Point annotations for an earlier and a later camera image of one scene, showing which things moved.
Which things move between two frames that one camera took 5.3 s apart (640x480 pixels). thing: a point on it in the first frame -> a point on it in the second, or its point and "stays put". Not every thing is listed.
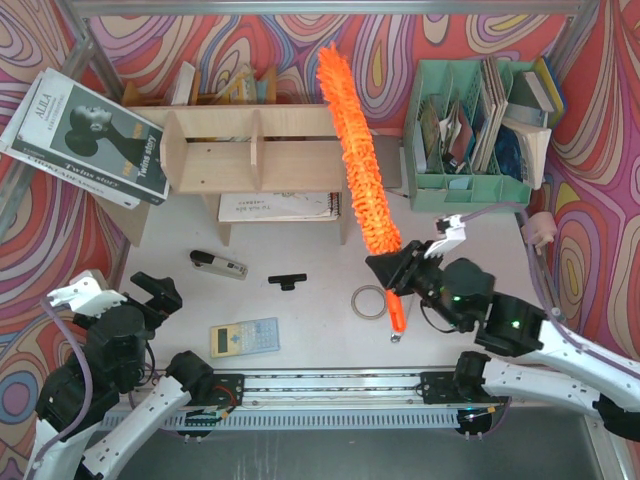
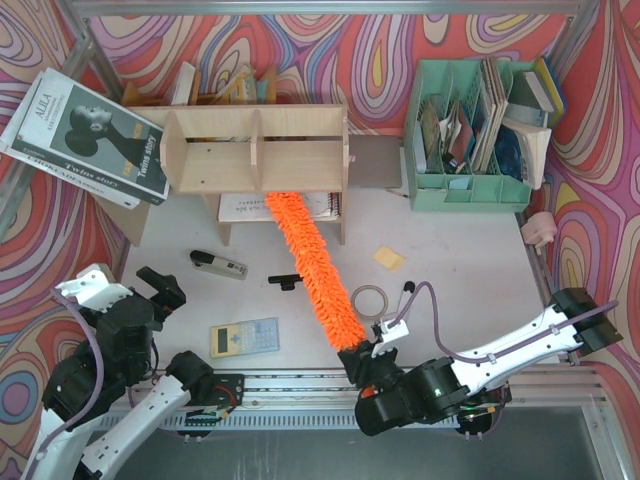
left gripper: [151, 302] stays put
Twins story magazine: [73, 132] stays put
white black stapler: [209, 262] stays put
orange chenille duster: [368, 187] -> [321, 269]
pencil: [397, 192] stays put
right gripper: [412, 267] -> [360, 364]
